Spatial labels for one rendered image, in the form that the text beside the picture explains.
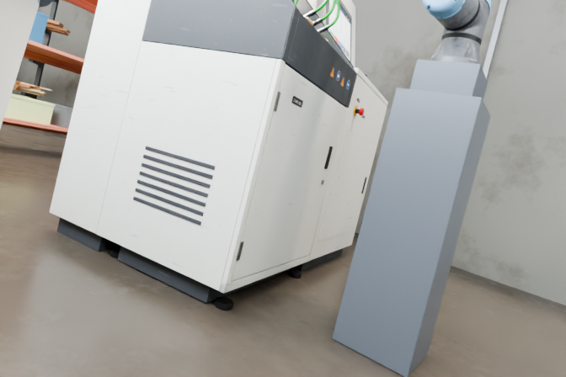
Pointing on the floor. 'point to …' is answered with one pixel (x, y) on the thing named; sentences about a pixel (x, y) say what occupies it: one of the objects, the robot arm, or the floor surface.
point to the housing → (104, 95)
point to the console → (370, 120)
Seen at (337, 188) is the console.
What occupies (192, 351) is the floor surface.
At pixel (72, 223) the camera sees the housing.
